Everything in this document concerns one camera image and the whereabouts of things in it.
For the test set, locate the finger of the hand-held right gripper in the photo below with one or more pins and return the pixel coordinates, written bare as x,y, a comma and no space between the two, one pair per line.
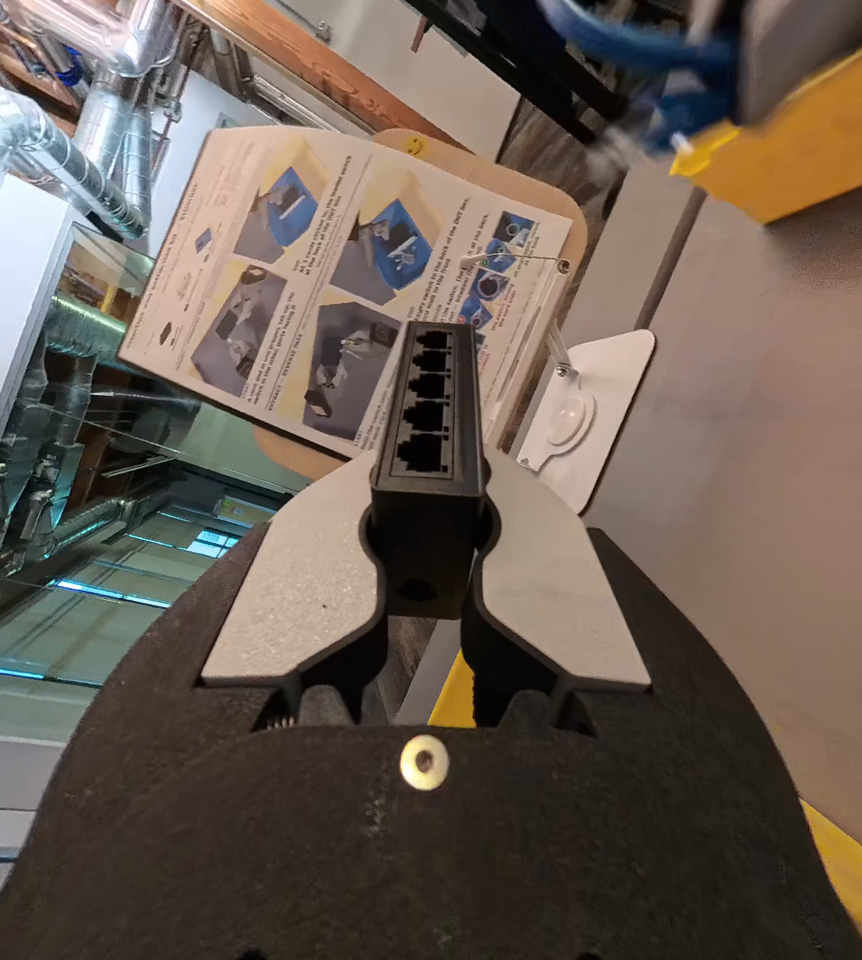
783,52

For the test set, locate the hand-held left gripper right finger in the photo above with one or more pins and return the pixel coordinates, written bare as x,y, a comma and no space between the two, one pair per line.
558,600

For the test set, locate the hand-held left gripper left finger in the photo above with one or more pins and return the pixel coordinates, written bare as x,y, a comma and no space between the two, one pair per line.
303,585

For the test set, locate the yellow bin with divider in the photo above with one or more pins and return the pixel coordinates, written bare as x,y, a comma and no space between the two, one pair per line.
836,135

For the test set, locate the black ethernet switch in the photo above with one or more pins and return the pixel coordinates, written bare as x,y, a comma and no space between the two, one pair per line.
431,525

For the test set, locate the yellow plastic bin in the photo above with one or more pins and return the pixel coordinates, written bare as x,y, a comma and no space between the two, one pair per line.
452,690

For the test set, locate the white stand base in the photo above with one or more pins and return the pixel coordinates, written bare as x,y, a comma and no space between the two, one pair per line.
618,390

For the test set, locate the printed instruction sheet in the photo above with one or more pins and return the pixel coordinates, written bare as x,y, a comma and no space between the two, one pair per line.
250,262

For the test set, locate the wooden beam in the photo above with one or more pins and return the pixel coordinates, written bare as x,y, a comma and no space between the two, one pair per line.
311,67

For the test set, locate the silver ventilation ducts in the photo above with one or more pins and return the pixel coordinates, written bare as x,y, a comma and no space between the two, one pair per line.
40,142

